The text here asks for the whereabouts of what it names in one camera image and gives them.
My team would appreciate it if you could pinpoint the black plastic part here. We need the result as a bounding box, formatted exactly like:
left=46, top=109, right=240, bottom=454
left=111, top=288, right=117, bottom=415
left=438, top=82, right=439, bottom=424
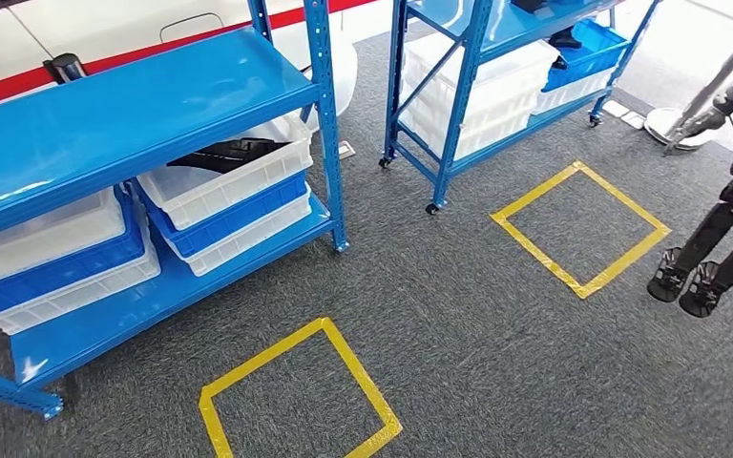
left=165, top=138, right=292, bottom=176
left=546, top=27, right=584, bottom=71
left=510, top=0, right=560, bottom=15

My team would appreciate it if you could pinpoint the blue metal shelf rack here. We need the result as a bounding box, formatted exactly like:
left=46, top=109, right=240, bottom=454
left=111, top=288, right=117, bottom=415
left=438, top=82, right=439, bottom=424
left=377, top=0, right=663, bottom=217
left=0, top=0, right=350, bottom=422

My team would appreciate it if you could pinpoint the yellow floor tape square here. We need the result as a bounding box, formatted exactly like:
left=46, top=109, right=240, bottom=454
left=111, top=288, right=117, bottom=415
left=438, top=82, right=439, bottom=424
left=199, top=317, right=405, bottom=458
left=491, top=160, right=673, bottom=301

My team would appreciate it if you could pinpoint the large white plastic bin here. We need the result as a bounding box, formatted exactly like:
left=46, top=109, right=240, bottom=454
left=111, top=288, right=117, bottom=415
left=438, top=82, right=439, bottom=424
left=398, top=31, right=560, bottom=162

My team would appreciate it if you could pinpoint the white floor plate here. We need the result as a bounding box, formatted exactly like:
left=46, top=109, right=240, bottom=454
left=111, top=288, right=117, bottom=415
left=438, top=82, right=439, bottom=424
left=601, top=98, right=647, bottom=132

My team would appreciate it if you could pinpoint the white round-base stand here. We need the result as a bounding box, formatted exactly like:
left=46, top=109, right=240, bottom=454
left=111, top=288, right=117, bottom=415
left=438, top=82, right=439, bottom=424
left=644, top=9, right=733, bottom=156

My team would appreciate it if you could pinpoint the black-legged humanoid robot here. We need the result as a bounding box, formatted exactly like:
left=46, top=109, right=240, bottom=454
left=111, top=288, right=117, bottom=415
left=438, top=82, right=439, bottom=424
left=646, top=53, right=733, bottom=320

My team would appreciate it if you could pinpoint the red barrier belt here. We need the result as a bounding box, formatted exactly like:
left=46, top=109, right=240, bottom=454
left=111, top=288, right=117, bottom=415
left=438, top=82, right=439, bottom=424
left=0, top=0, right=381, bottom=115

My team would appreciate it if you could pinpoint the black stanchion post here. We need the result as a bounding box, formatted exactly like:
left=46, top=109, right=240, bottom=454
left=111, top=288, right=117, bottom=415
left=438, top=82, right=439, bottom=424
left=42, top=52, right=88, bottom=85

